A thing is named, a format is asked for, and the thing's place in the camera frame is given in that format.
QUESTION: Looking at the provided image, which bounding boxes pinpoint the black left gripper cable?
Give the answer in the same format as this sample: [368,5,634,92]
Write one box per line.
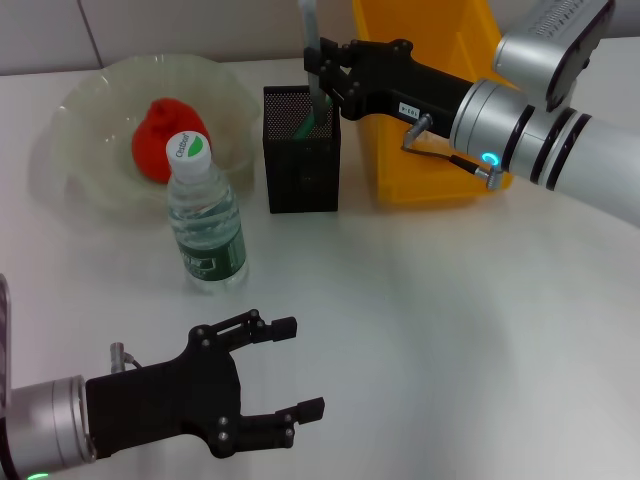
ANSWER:
[109,342,145,374]

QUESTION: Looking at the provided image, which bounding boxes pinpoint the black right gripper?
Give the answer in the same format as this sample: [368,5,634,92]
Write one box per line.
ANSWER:
[303,37,476,139]

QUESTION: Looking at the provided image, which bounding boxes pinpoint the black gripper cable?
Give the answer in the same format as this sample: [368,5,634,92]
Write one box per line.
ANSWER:
[402,113,504,190]
[109,342,145,374]

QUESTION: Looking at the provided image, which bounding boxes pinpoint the grey marker pen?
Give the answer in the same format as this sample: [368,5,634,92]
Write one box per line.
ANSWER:
[298,0,327,124]

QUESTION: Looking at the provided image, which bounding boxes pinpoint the green pen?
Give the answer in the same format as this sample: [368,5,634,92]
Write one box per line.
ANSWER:
[292,97,334,141]

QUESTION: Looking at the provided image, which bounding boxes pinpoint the pale green glass fruit plate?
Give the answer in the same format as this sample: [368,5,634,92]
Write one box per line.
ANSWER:
[52,53,260,224]

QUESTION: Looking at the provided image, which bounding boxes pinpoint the orange fruit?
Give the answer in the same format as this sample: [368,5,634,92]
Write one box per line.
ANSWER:
[131,98,211,186]

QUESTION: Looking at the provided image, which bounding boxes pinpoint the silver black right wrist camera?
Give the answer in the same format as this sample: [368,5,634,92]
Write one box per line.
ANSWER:
[492,0,616,114]

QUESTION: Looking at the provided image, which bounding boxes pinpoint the clear green-label water bottle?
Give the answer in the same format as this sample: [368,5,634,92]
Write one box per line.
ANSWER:
[165,130,249,295]

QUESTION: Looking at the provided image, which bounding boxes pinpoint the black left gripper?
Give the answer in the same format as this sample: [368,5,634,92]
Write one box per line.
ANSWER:
[84,309,326,459]

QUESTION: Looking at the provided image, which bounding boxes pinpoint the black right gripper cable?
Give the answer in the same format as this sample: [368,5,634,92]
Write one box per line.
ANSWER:
[402,113,504,190]

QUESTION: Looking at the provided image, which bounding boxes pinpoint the yellow plastic bin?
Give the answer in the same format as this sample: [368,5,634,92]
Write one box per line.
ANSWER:
[351,0,516,204]

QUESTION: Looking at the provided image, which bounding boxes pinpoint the black mesh pen holder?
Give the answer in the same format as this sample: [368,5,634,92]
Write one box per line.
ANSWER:
[262,84,341,215]

